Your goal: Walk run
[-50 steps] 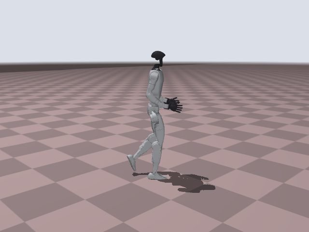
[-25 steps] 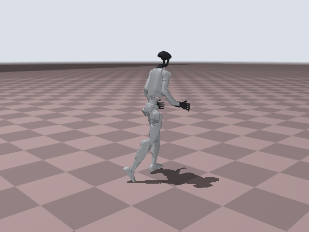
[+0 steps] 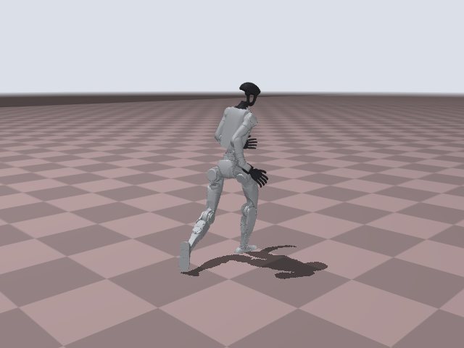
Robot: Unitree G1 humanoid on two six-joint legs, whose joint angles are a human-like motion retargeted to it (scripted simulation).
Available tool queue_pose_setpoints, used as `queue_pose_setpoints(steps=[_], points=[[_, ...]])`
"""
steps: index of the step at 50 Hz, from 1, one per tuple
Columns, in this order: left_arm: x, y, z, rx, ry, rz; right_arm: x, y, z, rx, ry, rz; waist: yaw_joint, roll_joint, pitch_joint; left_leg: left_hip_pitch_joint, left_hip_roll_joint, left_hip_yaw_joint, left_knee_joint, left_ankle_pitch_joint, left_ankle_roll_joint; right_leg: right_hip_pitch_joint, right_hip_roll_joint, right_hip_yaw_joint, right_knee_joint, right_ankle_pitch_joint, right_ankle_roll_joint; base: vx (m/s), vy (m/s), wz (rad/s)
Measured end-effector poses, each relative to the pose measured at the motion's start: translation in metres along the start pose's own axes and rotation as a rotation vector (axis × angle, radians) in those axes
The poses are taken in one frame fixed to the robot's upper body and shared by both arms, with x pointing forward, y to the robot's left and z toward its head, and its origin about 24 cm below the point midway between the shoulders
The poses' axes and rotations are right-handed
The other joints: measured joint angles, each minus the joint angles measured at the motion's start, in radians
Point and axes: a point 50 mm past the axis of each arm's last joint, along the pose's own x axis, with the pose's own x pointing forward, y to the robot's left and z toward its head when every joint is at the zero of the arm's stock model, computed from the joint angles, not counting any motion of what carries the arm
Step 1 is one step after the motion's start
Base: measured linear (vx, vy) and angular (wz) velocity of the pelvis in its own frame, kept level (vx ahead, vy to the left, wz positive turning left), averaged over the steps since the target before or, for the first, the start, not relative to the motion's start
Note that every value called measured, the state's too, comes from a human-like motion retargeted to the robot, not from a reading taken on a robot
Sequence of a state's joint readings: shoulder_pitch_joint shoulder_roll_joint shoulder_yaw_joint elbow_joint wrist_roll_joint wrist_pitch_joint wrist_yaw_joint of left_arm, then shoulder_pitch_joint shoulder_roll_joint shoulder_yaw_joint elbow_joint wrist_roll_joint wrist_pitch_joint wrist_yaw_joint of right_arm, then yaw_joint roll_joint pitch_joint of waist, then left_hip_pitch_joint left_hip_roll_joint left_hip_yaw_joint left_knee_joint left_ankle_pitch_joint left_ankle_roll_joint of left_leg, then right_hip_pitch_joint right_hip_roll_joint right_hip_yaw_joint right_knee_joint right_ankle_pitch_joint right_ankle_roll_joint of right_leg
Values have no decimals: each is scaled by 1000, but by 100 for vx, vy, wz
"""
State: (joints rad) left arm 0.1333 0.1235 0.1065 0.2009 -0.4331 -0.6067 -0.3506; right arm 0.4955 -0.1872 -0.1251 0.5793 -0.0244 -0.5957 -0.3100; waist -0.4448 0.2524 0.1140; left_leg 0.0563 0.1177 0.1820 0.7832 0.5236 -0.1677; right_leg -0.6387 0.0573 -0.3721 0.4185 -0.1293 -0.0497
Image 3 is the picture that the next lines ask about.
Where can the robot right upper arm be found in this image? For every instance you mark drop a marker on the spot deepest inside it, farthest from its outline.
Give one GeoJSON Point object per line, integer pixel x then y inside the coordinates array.
{"type": "Point", "coordinates": [249, 122]}

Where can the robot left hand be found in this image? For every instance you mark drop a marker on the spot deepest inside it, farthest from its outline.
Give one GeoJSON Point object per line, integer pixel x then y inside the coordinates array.
{"type": "Point", "coordinates": [249, 143]}

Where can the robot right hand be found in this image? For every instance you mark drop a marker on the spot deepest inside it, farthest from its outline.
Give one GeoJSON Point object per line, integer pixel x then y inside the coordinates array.
{"type": "Point", "coordinates": [256, 175]}

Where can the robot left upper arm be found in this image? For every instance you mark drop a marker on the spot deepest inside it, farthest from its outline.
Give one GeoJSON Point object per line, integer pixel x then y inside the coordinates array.
{"type": "Point", "coordinates": [220, 127]}

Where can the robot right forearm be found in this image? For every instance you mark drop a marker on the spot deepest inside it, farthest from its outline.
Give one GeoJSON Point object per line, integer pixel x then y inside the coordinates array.
{"type": "Point", "coordinates": [238, 152]}

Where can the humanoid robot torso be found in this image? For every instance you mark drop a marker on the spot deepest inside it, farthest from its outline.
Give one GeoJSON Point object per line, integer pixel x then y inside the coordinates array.
{"type": "Point", "coordinates": [233, 121]}

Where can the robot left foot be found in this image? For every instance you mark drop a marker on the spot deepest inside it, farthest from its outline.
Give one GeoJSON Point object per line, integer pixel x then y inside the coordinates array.
{"type": "Point", "coordinates": [184, 258]}

